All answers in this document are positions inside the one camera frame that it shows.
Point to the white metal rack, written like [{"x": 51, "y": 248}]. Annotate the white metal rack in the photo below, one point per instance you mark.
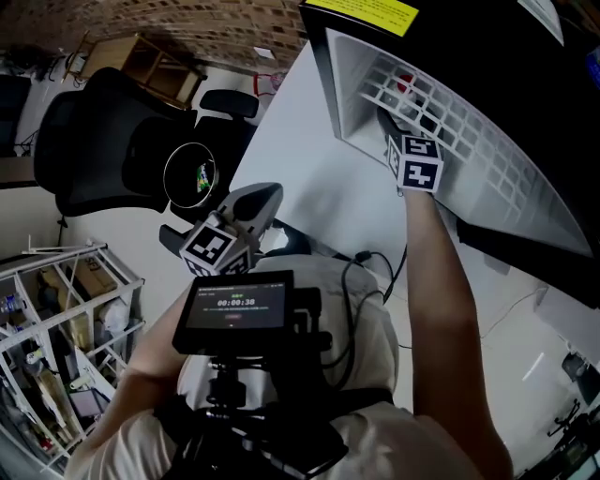
[{"x": 56, "y": 337}]

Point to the black fridge door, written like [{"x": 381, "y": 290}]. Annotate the black fridge door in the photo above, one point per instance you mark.
[{"x": 539, "y": 272}]

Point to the white box appliance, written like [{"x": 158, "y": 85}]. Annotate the white box appliance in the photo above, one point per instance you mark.
[{"x": 572, "y": 314}]

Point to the person's white shirt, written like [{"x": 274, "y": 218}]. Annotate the person's white shirt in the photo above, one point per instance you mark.
[{"x": 375, "y": 445}]

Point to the white table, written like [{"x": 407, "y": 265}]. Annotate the white table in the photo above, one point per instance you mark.
[{"x": 319, "y": 178}]

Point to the green snack bag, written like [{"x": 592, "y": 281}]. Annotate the green snack bag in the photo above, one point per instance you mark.
[{"x": 204, "y": 177}]

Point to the black mesh office chair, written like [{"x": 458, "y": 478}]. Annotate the black mesh office chair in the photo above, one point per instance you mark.
[{"x": 94, "y": 150}]

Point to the black chest camera rig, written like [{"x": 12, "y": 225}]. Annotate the black chest camera rig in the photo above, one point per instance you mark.
[{"x": 262, "y": 422}]

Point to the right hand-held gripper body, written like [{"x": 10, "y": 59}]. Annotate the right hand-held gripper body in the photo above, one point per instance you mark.
[{"x": 417, "y": 164}]

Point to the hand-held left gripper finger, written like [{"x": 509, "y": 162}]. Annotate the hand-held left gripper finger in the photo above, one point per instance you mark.
[
  {"x": 269, "y": 215},
  {"x": 236, "y": 201}
]

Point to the person's left forearm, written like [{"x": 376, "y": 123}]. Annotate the person's left forearm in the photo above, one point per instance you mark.
[{"x": 154, "y": 347}]

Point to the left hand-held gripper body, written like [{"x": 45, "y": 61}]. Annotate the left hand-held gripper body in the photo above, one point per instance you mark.
[{"x": 215, "y": 250}]

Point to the black mini fridge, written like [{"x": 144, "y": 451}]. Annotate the black mini fridge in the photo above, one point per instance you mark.
[{"x": 492, "y": 56}]

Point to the clear water bottle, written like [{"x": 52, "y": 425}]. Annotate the clear water bottle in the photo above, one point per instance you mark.
[{"x": 405, "y": 86}]

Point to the yellow fridge sticker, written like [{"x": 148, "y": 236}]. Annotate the yellow fridge sticker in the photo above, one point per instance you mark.
[{"x": 365, "y": 14}]

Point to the chest-mounted monitor screen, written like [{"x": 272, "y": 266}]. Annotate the chest-mounted monitor screen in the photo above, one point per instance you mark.
[{"x": 236, "y": 309}]

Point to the white wall socket plate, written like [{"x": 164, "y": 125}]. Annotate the white wall socket plate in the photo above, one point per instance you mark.
[{"x": 263, "y": 53}]

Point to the person's right forearm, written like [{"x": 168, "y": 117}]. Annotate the person's right forearm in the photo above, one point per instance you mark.
[{"x": 445, "y": 328}]

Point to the plastic bottle with blue label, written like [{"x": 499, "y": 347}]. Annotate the plastic bottle with blue label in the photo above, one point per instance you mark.
[{"x": 11, "y": 304}]

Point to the wooden shelf unit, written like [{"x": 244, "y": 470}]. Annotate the wooden shelf unit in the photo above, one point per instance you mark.
[{"x": 136, "y": 70}]

